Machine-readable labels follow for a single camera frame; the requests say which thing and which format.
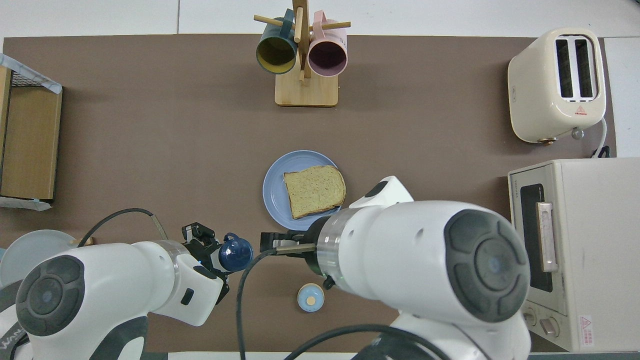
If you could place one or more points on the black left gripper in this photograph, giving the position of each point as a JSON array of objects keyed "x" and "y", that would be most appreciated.
[{"x": 205, "y": 255}]

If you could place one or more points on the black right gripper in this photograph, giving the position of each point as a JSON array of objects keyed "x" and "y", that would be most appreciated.
[{"x": 292, "y": 239}]

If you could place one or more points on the translucent squeeze bottle blue cap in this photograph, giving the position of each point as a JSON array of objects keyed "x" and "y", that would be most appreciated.
[{"x": 236, "y": 254}]

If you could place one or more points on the slice of brown bread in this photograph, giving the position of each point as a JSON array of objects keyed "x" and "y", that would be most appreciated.
[{"x": 315, "y": 192}]

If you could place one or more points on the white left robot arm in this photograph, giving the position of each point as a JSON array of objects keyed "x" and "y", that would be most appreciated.
[{"x": 100, "y": 290}]

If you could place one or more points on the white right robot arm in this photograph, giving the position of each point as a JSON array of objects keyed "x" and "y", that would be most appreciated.
[{"x": 425, "y": 250}]

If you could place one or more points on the blue round plate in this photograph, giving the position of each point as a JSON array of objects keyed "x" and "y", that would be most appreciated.
[{"x": 275, "y": 195}]

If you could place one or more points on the wooden plate rack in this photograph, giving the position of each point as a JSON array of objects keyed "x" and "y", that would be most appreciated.
[{"x": 86, "y": 241}]

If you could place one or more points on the grey plate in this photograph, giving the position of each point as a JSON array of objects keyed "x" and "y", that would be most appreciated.
[{"x": 30, "y": 245}]

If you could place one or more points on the large brown table mat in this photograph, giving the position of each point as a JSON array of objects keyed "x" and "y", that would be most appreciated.
[{"x": 150, "y": 150}]

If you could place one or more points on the wooden mug tree stand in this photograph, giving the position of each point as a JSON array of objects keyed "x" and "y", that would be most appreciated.
[{"x": 306, "y": 92}]

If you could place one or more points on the dark teal mug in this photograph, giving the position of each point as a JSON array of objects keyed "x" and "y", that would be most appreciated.
[{"x": 276, "y": 52}]

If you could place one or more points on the pink mug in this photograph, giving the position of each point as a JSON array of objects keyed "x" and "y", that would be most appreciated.
[{"x": 327, "y": 57}]

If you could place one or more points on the cream two-slot toaster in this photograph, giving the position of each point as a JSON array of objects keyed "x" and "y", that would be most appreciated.
[{"x": 532, "y": 95}]

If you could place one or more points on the white toaster oven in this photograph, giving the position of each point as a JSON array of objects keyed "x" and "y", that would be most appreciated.
[{"x": 600, "y": 250}]

